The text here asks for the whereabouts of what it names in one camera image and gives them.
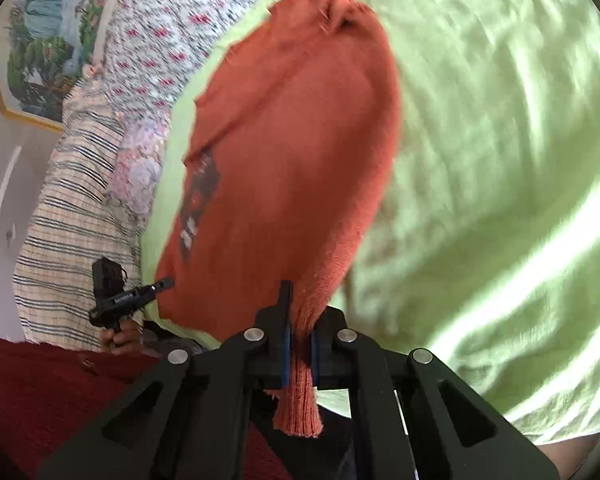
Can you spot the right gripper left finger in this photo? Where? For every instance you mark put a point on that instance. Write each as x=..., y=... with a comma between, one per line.
x=257, y=358

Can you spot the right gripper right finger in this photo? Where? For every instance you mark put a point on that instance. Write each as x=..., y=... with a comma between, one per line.
x=345, y=359

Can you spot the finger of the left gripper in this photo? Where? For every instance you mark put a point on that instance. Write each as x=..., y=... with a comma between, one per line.
x=147, y=293

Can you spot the orange knit sweater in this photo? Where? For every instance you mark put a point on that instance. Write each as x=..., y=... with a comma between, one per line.
x=291, y=151

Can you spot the person left hand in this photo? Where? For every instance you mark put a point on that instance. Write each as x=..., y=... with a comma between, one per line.
x=128, y=339

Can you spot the plaid checked blanket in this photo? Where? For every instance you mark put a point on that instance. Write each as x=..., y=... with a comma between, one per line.
x=73, y=225

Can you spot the dark red knit garment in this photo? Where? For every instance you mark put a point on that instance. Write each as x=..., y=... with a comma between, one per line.
x=86, y=415

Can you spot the pastel floral pillow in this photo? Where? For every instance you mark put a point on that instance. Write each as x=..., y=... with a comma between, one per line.
x=138, y=166

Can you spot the light green bed sheet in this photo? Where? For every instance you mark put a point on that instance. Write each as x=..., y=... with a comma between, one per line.
x=486, y=248

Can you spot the floral patterned bedspread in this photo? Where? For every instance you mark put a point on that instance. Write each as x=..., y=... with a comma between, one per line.
x=153, y=47

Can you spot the framed landscape painting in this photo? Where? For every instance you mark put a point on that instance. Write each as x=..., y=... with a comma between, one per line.
x=44, y=45

